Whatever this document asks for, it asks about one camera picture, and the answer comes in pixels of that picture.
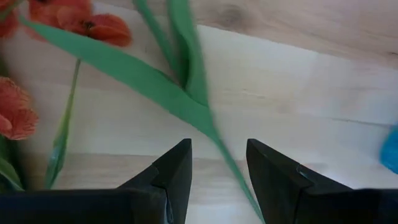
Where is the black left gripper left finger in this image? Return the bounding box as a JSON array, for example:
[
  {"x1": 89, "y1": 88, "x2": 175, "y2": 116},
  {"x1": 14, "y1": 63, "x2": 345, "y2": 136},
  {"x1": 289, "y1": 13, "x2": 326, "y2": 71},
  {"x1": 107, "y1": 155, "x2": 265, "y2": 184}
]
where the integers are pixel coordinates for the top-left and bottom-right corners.
[{"x1": 0, "y1": 138, "x2": 193, "y2": 224}]

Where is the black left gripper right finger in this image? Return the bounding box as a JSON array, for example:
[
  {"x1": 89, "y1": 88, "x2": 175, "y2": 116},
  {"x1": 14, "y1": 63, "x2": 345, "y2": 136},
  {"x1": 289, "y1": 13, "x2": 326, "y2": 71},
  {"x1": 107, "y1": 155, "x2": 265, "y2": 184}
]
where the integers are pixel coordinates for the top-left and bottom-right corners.
[{"x1": 246, "y1": 138, "x2": 398, "y2": 224}]

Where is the blue glass vase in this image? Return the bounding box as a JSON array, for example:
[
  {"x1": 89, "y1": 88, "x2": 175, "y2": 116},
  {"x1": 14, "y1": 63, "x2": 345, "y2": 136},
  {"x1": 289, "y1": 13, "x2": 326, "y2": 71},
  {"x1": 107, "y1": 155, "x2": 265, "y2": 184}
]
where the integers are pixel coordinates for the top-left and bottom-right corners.
[{"x1": 379, "y1": 124, "x2": 398, "y2": 175}]

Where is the green leafy flower stem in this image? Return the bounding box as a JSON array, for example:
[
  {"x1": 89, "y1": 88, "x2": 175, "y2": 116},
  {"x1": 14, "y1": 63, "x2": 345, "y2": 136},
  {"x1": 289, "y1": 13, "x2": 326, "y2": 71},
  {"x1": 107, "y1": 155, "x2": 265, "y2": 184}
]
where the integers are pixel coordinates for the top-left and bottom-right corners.
[{"x1": 18, "y1": 0, "x2": 267, "y2": 224}]

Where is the orange poppy flower bunch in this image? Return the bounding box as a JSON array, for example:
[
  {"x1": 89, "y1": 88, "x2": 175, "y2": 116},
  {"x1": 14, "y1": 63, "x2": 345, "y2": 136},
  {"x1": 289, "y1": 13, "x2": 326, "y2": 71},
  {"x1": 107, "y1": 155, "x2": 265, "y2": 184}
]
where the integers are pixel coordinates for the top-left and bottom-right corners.
[
  {"x1": 27, "y1": 0, "x2": 133, "y2": 190},
  {"x1": 0, "y1": 76, "x2": 40, "y2": 141}
]

